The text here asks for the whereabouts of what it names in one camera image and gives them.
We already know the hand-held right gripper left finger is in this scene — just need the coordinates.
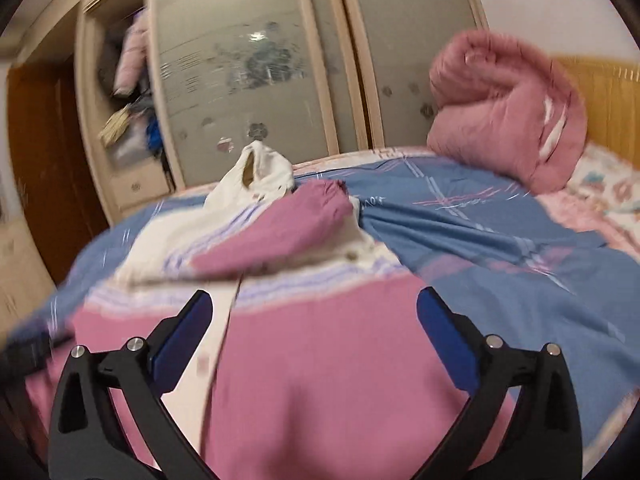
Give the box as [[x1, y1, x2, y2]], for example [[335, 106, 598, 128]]
[[47, 289, 221, 480]]

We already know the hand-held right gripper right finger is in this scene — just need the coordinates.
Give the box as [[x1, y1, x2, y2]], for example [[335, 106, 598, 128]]
[[412, 286, 585, 480]]

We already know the pink and white hooded jacket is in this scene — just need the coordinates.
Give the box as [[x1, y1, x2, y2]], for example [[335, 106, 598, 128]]
[[22, 140, 518, 480]]

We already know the grey clothes pile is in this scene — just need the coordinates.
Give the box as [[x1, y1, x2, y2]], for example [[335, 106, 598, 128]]
[[132, 92, 156, 121]]

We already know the blue striped bed sheet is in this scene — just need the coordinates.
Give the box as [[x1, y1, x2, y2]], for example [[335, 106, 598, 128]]
[[0, 147, 640, 466]]

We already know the beige wardrobe drawer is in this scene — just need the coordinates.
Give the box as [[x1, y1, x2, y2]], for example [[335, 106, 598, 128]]
[[112, 162, 173, 206]]

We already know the beige cabinet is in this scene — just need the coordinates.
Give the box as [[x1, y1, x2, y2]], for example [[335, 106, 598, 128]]
[[0, 220, 56, 331]]

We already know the blue garment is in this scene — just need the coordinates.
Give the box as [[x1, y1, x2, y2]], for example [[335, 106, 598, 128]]
[[145, 117, 166, 153]]

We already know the floral pillow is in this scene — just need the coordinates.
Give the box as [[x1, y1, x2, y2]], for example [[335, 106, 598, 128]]
[[537, 142, 640, 256]]

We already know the brown wooden door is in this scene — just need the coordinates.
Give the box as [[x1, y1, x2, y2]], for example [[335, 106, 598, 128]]
[[5, 57, 108, 281]]

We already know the yellow crumpled cloth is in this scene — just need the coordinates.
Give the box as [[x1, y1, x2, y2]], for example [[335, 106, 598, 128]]
[[98, 105, 133, 148]]

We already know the pink folded quilt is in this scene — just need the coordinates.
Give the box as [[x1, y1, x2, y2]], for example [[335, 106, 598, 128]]
[[426, 29, 588, 195]]

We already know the beige wardrobe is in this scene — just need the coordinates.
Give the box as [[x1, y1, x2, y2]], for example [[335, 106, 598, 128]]
[[75, 0, 491, 221]]

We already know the hanging dark coat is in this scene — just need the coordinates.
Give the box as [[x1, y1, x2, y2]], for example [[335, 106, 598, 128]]
[[97, 27, 126, 91]]

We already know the hanging pink puffer jacket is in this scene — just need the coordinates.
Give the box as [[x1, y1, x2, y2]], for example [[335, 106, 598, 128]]
[[112, 7, 151, 98]]

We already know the wooden headboard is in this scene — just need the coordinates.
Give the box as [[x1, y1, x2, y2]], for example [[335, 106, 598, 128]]
[[552, 55, 640, 153]]

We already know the frosted floral sliding door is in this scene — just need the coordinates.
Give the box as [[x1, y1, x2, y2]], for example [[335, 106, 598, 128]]
[[332, 0, 488, 153], [147, 0, 341, 188]]

